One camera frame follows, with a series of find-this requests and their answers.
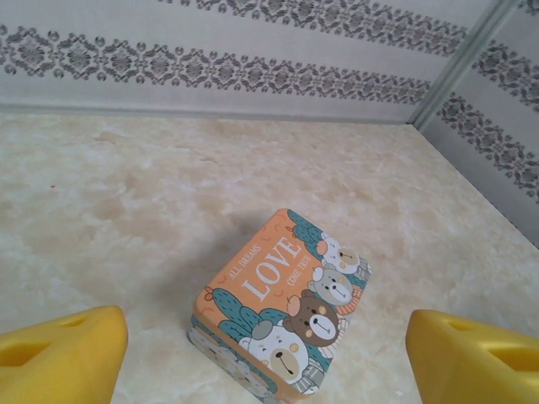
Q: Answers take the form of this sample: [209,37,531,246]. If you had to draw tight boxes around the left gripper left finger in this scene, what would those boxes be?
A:
[0,305,130,404]

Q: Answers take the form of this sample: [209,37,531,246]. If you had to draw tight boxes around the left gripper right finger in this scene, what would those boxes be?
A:
[404,308,539,404]

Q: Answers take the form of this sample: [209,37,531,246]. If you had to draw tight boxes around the orange bear print tin box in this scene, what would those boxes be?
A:
[185,207,374,401]

